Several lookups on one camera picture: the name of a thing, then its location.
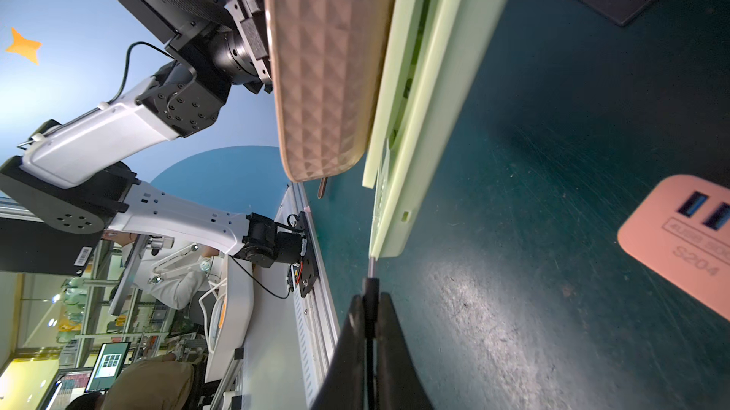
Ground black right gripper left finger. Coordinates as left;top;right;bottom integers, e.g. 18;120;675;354
312;295;365;410

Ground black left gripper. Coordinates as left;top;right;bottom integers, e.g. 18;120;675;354
225;0;273;94

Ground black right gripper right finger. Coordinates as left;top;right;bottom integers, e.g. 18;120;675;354
376;292;433;410

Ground green electronic kitchen scale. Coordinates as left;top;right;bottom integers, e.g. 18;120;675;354
362;0;508;262

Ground pink white power strip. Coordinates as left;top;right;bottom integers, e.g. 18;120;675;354
617;174;729;319

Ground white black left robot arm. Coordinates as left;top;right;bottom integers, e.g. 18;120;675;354
1;0;306;276

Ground pink square panda bowl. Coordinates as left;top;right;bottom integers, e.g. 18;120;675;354
265;0;395;183

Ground seated person in background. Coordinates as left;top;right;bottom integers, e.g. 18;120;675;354
66;353;203;410

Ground background computer monitor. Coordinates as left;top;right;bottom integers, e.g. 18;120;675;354
85;342;130;392

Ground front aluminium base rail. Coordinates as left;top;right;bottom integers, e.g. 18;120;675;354
276;183;340;408

